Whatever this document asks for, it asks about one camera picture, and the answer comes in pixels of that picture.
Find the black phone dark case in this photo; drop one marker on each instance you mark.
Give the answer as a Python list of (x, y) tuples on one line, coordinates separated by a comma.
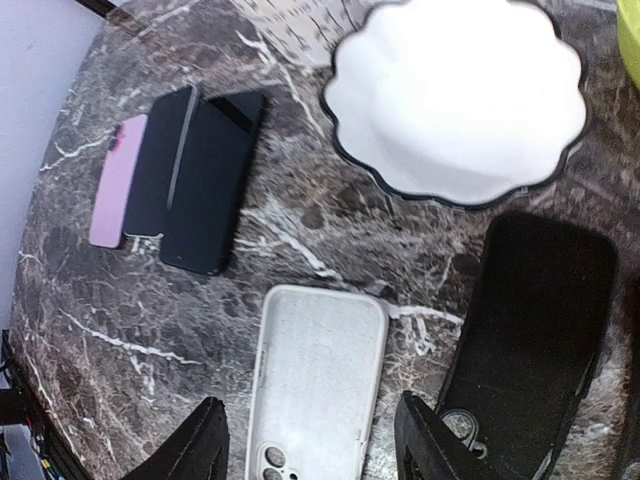
[(114, 185)]

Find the white spotted mug orange inside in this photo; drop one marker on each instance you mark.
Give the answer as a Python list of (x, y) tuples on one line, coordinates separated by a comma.
[(305, 32)]

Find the lime green bowl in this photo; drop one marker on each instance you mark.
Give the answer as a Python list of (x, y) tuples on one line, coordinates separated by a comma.
[(628, 24)]

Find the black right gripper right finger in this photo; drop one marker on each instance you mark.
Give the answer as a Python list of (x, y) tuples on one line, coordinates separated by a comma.
[(427, 449)]

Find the white scalloped ceramic dish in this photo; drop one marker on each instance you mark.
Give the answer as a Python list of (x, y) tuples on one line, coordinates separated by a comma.
[(459, 102)]

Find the black phone grey case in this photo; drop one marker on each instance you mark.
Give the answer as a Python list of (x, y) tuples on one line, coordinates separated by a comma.
[(206, 196)]

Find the white silicone phone case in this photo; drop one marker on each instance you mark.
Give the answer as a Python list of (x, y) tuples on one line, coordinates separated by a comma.
[(316, 379)]

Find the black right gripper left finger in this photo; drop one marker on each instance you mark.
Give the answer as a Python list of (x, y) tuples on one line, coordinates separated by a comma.
[(197, 449)]

